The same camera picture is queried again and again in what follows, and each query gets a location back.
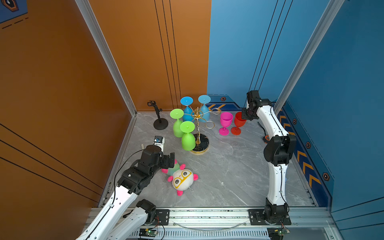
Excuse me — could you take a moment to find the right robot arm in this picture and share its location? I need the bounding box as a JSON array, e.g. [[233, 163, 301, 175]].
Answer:
[[242, 90, 297, 225]]

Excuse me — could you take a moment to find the right light blue wine glass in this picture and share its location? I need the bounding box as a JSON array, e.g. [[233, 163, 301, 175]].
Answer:
[[198, 95, 211, 122]]

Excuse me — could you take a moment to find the pink wine glass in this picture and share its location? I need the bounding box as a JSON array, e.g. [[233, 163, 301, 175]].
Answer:
[[219, 112, 233, 136]]

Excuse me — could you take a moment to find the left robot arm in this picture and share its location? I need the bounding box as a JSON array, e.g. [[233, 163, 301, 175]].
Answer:
[[77, 145, 175, 240]]

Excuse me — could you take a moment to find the right circuit board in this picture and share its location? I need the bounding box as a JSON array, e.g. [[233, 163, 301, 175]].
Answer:
[[268, 229, 284, 240]]

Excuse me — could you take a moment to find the left circuit board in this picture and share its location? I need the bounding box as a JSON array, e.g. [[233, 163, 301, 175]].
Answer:
[[138, 229, 158, 240]]

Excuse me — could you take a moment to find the red wine glass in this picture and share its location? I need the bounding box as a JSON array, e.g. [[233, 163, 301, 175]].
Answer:
[[231, 112, 247, 136]]

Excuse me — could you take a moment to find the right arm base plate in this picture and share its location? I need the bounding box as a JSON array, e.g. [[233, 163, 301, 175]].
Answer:
[[248, 209, 292, 226]]

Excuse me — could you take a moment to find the plush toy with glasses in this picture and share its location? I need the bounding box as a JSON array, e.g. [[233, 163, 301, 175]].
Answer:
[[162, 160, 199, 197]]

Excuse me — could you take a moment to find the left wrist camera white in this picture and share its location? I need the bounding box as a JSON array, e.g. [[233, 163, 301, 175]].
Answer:
[[153, 136, 165, 153]]

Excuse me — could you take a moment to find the gold wine glass rack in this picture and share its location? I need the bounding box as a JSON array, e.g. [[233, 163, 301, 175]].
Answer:
[[191, 108, 222, 155]]

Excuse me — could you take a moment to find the left blue wine glass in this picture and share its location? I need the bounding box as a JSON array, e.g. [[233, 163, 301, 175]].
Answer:
[[181, 97, 194, 122]]

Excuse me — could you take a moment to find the black phone stand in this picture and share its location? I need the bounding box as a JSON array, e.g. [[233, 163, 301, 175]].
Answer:
[[147, 101, 169, 130]]

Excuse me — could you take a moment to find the circuit board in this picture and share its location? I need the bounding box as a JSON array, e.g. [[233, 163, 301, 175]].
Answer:
[[268, 229, 284, 240], [138, 229, 158, 240]]

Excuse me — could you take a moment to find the aluminium front rail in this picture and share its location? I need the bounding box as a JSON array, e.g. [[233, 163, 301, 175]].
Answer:
[[78, 206, 344, 240]]

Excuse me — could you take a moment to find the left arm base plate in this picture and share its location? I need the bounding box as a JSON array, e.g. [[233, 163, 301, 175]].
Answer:
[[128, 209, 170, 226]]

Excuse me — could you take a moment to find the green wine glass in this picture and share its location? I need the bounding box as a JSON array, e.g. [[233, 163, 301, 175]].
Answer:
[[170, 109, 184, 138], [180, 121, 196, 151]]

